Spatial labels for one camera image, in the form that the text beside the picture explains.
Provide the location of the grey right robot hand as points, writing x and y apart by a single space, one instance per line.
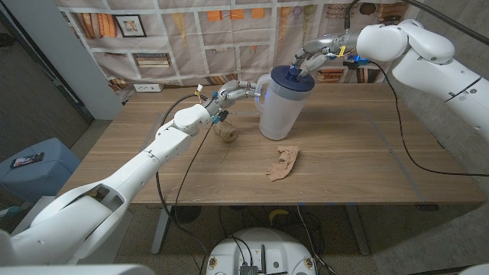
324 44

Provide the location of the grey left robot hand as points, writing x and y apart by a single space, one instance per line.
231 93

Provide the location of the translucent white plastic pitcher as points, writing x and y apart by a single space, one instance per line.
280 114

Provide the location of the dark blue pitcher lid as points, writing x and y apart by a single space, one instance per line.
286 82

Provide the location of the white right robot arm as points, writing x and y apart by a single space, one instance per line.
428 61

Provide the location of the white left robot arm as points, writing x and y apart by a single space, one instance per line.
126 187

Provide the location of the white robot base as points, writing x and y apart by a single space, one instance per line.
263 248

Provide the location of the crumpled beige cloth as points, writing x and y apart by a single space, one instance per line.
284 162

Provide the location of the jute twine spool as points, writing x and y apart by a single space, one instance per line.
226 131

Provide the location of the printed bookshelf backdrop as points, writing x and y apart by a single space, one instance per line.
229 42

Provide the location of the black round fan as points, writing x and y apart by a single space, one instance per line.
186 214

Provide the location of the yellow object under table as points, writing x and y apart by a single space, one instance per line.
278 214

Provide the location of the white table leg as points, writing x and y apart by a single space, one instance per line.
160 229

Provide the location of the grey table leg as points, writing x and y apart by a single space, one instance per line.
357 229

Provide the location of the blue stool with phone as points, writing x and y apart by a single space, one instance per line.
42 179

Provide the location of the black smartphone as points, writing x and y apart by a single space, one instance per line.
27 160

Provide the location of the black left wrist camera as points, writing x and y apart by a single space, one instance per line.
223 115

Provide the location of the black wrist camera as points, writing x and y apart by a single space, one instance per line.
351 63
223 115

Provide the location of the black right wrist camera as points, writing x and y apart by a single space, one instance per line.
351 63

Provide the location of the white wall outlet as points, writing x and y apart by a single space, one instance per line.
148 88

